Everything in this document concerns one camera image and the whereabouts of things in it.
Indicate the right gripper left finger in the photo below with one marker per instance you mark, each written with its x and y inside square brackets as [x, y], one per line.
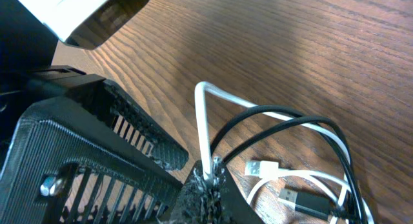
[194, 203]

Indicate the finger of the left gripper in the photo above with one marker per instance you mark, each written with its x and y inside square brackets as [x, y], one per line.
[51, 140]
[106, 100]

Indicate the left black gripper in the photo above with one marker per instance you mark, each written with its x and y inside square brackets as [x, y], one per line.
[27, 75]

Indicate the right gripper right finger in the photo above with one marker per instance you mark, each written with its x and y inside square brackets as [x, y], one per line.
[229, 205]

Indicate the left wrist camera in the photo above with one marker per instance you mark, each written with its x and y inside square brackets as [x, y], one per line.
[84, 24]

